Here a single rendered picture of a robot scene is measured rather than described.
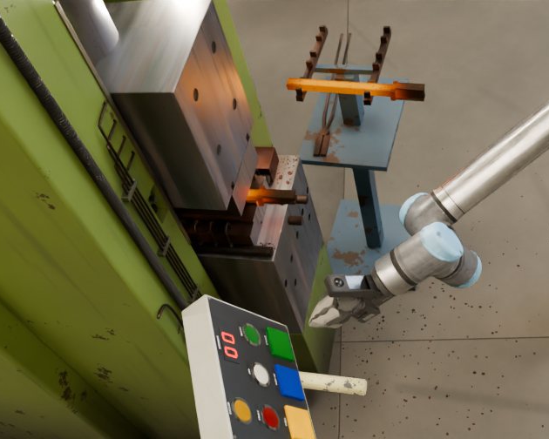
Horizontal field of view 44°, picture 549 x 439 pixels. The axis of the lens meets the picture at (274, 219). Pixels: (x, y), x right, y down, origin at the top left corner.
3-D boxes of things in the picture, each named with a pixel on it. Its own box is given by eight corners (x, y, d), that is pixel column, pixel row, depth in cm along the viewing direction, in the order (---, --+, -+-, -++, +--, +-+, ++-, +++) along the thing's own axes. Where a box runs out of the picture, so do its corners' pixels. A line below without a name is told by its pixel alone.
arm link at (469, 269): (465, 236, 159) (440, 220, 150) (493, 273, 152) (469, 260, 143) (435, 261, 162) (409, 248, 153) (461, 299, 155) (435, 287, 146)
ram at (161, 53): (261, 98, 188) (221, -27, 157) (227, 211, 168) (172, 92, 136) (125, 98, 201) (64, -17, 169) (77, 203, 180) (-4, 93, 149)
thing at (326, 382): (368, 382, 194) (366, 374, 190) (365, 400, 191) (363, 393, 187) (223, 364, 207) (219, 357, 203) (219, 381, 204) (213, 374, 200)
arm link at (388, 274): (398, 279, 141) (383, 242, 147) (379, 290, 143) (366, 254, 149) (421, 291, 147) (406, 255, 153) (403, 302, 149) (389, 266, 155)
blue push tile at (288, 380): (297, 370, 159) (276, 363, 154) (305, 400, 154) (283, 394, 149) (292, 373, 160) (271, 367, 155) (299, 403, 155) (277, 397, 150)
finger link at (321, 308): (321, 329, 160) (352, 310, 156) (306, 323, 156) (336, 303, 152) (318, 318, 162) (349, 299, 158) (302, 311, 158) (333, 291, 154)
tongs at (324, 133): (341, 35, 258) (340, 32, 257) (351, 35, 256) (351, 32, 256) (314, 156, 225) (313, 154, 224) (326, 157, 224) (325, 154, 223)
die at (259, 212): (270, 192, 201) (264, 173, 194) (255, 249, 190) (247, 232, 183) (142, 186, 213) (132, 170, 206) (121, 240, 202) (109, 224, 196)
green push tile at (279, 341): (288, 333, 165) (267, 326, 161) (295, 360, 161) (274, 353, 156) (282, 337, 166) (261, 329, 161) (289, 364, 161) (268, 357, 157)
